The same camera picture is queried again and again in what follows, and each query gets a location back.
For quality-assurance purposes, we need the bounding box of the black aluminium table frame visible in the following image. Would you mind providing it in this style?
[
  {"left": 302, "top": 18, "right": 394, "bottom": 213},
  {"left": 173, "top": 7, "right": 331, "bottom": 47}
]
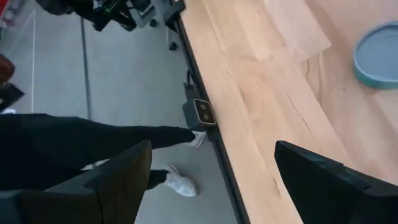
[{"left": 169, "top": 12, "right": 252, "bottom": 224}]

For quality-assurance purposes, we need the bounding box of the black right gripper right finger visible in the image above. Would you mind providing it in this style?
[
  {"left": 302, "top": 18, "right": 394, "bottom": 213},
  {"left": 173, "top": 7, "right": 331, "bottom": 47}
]
[{"left": 275, "top": 141, "right": 398, "bottom": 224}]

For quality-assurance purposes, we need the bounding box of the person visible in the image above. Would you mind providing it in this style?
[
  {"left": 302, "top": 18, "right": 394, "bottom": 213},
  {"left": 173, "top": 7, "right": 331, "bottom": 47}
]
[{"left": 0, "top": 113, "right": 197, "bottom": 191}]

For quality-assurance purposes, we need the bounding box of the grey table-level camera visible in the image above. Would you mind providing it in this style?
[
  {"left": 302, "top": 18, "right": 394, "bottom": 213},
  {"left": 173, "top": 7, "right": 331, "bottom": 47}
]
[{"left": 182, "top": 98, "right": 218, "bottom": 131}]

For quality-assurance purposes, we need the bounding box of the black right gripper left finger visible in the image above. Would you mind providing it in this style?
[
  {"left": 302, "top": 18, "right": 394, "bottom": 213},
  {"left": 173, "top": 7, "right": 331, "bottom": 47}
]
[{"left": 18, "top": 140, "right": 152, "bottom": 224}]

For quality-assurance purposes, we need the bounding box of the person's white shoe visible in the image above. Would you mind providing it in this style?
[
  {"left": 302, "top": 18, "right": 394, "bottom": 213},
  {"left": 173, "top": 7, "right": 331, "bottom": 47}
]
[
  {"left": 163, "top": 164, "right": 199, "bottom": 198},
  {"left": 186, "top": 130, "right": 208, "bottom": 148}
]

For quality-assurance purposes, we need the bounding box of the teal tuna can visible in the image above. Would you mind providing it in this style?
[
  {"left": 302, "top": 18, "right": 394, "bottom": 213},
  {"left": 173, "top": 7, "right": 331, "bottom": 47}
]
[{"left": 353, "top": 21, "right": 398, "bottom": 90}]

